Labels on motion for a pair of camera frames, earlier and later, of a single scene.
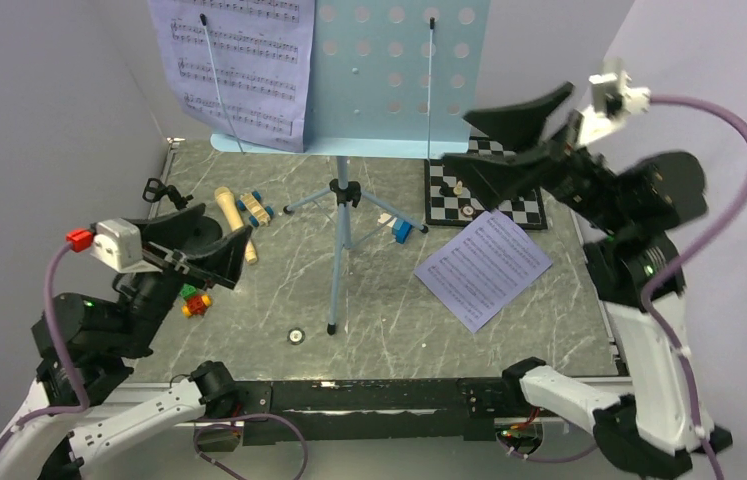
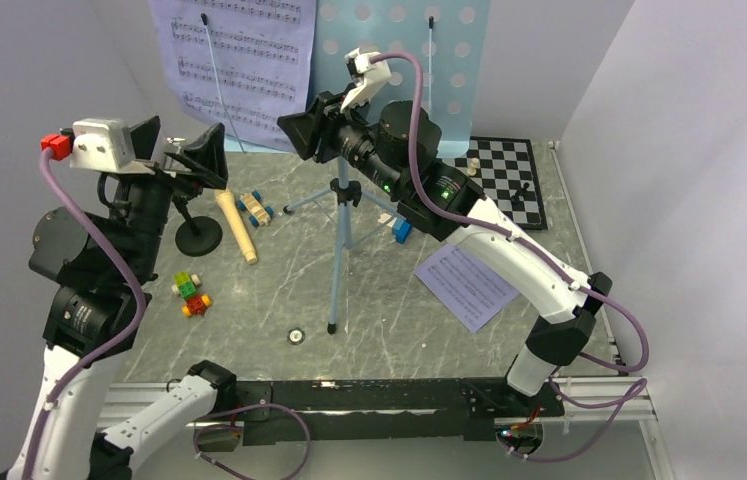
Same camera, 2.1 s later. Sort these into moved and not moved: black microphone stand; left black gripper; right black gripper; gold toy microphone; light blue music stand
Moved: left black gripper; right black gripper
Not moved: black microphone stand; light blue music stand; gold toy microphone
